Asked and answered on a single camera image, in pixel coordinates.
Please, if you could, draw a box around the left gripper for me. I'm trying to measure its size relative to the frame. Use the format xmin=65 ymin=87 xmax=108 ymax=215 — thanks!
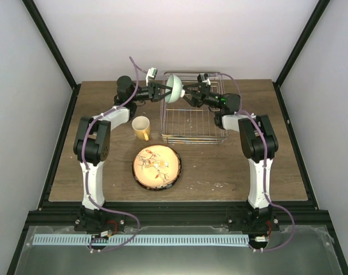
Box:
xmin=129 ymin=82 xmax=173 ymax=102

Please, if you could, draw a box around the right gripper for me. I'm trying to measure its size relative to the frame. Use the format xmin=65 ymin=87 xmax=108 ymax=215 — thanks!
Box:
xmin=179 ymin=84 xmax=222 ymax=110

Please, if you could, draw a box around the celadon green bowl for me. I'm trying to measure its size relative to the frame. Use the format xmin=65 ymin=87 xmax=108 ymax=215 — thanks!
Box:
xmin=165 ymin=74 xmax=185 ymax=104

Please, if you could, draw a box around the yellow mug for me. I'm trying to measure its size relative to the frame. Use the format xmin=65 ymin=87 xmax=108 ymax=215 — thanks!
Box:
xmin=131 ymin=116 xmax=150 ymax=141

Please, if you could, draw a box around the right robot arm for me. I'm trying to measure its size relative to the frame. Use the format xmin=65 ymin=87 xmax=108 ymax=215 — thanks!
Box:
xmin=181 ymin=82 xmax=279 ymax=231

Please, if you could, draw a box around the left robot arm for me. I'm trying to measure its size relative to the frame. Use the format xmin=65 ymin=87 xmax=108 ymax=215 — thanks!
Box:
xmin=73 ymin=76 xmax=175 ymax=231

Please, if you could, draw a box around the dark checkered rim plate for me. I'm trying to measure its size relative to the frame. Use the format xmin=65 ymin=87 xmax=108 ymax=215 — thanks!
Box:
xmin=132 ymin=146 xmax=183 ymax=191

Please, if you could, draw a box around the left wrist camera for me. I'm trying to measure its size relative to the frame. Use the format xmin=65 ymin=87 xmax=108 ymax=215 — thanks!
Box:
xmin=146 ymin=67 xmax=158 ymax=85

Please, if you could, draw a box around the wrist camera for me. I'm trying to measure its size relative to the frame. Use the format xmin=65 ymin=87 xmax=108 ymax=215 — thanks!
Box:
xmin=146 ymin=67 xmax=158 ymax=85
xmin=197 ymin=73 xmax=211 ymax=86

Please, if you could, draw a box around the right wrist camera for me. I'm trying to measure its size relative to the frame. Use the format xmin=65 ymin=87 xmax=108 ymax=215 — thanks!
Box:
xmin=197 ymin=73 xmax=211 ymax=86

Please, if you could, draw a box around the wire dish rack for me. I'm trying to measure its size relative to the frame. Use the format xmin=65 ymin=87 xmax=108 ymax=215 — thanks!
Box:
xmin=160 ymin=70 xmax=229 ymax=144

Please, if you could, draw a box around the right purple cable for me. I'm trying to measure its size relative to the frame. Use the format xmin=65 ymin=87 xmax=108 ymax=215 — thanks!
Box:
xmin=209 ymin=72 xmax=295 ymax=253

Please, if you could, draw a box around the right black frame post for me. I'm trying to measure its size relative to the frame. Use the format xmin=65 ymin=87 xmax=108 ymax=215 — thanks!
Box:
xmin=275 ymin=0 xmax=331 ymax=87

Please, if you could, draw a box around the black frame post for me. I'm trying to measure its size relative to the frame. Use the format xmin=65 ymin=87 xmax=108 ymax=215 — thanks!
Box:
xmin=275 ymin=0 xmax=331 ymax=87
xmin=21 ymin=0 xmax=77 ymax=87

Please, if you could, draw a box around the left black frame post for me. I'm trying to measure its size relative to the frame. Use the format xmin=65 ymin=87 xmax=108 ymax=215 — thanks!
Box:
xmin=21 ymin=0 xmax=77 ymax=87

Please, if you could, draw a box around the black aluminium frame rail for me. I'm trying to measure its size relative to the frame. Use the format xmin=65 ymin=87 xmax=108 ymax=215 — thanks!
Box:
xmin=25 ymin=202 xmax=331 ymax=233

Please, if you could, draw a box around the light blue slotted cable duct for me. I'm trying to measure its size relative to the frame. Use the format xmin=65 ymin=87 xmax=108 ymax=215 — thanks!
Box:
xmin=32 ymin=234 xmax=249 ymax=247

